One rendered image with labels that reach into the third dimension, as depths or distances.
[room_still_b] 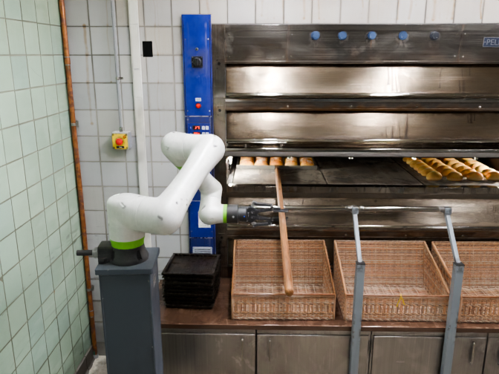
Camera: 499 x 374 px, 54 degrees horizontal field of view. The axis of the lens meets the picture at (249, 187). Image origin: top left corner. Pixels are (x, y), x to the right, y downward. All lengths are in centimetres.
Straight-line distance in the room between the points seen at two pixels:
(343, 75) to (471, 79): 71
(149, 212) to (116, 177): 133
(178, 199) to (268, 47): 134
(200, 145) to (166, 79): 97
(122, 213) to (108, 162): 126
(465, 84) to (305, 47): 92
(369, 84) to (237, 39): 78
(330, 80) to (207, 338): 156
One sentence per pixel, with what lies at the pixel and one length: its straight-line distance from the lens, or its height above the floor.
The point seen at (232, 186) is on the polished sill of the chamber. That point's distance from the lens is 293.
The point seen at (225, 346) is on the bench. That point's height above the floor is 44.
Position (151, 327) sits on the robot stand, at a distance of 194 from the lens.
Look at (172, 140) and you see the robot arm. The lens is 205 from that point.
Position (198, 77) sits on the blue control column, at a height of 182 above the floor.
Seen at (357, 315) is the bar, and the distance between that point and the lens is 261.
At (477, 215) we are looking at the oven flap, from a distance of 324.
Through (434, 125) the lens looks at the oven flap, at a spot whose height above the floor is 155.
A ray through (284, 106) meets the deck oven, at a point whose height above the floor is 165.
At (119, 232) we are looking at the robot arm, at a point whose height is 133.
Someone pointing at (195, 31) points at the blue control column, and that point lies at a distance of 281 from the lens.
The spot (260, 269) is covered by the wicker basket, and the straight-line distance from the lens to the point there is 302.
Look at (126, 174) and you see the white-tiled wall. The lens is 301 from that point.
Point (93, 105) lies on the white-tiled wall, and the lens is 299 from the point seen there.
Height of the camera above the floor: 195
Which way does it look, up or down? 15 degrees down
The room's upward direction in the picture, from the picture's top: straight up
